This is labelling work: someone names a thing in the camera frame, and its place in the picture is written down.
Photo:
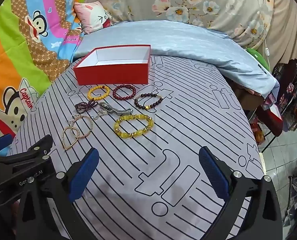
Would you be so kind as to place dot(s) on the red cardboard box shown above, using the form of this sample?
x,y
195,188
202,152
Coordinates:
x,y
113,66

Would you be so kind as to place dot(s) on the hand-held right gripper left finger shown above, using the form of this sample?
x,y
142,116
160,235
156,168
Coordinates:
x,y
83,172

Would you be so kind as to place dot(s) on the beige curtain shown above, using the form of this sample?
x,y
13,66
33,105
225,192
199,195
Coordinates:
x,y
286,22

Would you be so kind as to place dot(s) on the pink cartoon pillow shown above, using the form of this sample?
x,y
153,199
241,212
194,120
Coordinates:
x,y
93,17

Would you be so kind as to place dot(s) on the rose gold bangle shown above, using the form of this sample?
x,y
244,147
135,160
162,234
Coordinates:
x,y
89,130

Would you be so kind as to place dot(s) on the cartoon monkey blanket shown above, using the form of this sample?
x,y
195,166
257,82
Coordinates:
x,y
26,55

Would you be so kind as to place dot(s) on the green plastic object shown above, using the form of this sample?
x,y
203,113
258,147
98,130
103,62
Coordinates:
x,y
259,57

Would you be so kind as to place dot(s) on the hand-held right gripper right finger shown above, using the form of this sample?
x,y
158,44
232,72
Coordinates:
x,y
213,172

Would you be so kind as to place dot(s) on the light blue blanket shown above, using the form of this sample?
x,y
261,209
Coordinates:
x,y
188,40

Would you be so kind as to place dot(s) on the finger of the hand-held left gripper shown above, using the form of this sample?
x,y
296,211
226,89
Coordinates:
x,y
1,141
41,142

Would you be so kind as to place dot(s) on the grey striped bedsheet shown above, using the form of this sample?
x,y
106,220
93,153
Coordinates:
x,y
176,135

